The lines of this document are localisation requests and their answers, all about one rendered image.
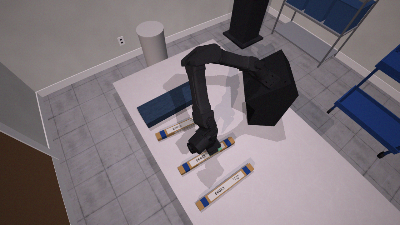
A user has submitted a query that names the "tan box with white label and blue band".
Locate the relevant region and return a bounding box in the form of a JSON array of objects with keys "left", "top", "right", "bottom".
[{"left": 155, "top": 118, "right": 196, "bottom": 141}]

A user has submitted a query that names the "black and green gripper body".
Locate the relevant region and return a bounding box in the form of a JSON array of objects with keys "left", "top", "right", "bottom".
[{"left": 206, "top": 138, "right": 221, "bottom": 156}]

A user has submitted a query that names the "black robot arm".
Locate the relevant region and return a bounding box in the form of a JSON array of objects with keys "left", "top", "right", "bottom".
[{"left": 181, "top": 43, "right": 281, "bottom": 154}]

